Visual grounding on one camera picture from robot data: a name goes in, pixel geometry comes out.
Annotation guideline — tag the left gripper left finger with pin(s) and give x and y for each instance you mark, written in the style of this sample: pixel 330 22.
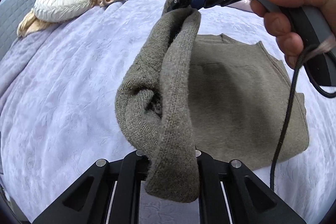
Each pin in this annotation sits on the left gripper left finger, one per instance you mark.
pixel 107 192

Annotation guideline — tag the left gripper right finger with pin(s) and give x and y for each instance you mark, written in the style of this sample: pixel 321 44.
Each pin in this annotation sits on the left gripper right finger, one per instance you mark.
pixel 231 193

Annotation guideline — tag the olive brown knit sweater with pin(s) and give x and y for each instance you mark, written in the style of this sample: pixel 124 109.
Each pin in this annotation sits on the olive brown knit sweater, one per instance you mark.
pixel 187 92

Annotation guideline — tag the person right hand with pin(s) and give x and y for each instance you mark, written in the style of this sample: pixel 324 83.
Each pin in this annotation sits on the person right hand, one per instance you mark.
pixel 278 25

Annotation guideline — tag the lavender plush bedspread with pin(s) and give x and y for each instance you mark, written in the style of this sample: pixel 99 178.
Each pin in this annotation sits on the lavender plush bedspread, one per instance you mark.
pixel 57 105

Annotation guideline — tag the white round pleated pillow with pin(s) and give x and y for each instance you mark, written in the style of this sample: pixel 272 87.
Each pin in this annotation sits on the white round pleated pillow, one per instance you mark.
pixel 55 11

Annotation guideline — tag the grey quilted headboard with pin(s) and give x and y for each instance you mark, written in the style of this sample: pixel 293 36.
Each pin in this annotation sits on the grey quilted headboard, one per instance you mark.
pixel 12 12

